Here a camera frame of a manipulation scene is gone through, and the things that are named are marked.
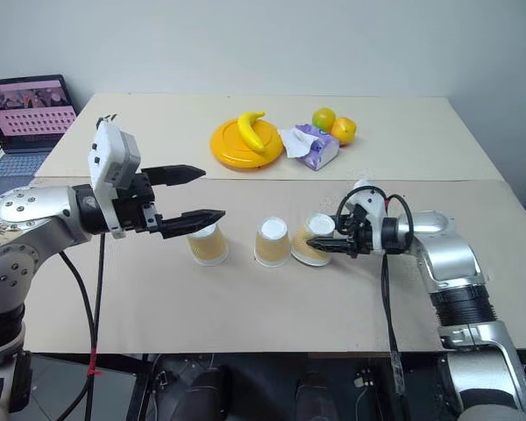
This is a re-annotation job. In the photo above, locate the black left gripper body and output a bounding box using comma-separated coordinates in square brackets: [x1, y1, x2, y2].
[112, 172, 164, 234]

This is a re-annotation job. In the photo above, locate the purple white tissue pack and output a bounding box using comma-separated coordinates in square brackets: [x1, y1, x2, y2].
[277, 124, 341, 171]

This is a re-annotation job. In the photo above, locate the yellow banana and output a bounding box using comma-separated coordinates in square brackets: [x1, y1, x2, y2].
[237, 111, 269, 155]

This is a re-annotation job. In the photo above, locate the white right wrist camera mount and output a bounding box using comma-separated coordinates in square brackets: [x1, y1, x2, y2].
[345, 178, 389, 221]

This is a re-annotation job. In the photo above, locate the green-tinged orange fruit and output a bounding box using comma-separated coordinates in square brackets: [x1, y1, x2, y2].
[311, 107, 337, 133]

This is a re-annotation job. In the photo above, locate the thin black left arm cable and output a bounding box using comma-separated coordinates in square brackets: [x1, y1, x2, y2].
[84, 233, 107, 421]

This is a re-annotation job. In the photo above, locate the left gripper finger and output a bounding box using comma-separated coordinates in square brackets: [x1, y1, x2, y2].
[141, 164, 208, 188]
[159, 209, 227, 240]

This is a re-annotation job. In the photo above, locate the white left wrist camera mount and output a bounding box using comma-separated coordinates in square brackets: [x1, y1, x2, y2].
[87, 114, 142, 240]

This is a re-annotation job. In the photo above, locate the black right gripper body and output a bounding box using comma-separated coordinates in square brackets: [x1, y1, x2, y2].
[344, 213, 383, 259]

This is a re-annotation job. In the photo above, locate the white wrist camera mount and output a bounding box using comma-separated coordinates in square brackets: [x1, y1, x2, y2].
[87, 114, 142, 240]
[345, 178, 389, 221]

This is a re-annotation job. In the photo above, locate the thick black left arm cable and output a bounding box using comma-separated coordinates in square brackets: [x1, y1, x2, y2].
[58, 251, 99, 421]

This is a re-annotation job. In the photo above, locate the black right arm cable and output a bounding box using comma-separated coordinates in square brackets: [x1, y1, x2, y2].
[335, 185, 423, 398]

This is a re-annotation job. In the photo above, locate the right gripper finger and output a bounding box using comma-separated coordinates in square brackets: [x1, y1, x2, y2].
[331, 214, 355, 238]
[308, 235, 352, 255]

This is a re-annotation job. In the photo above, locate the brown paper cup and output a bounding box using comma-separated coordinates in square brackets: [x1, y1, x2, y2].
[185, 223, 230, 267]
[290, 212, 337, 268]
[253, 216, 289, 268]

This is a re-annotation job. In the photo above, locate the yellow-orange plastic plate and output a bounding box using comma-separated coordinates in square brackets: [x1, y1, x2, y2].
[209, 115, 286, 171]

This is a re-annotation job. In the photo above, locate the red cable tie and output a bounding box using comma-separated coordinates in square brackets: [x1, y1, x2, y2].
[86, 347, 103, 378]

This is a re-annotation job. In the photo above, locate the open laptop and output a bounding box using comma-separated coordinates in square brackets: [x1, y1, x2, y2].
[0, 74, 80, 205]

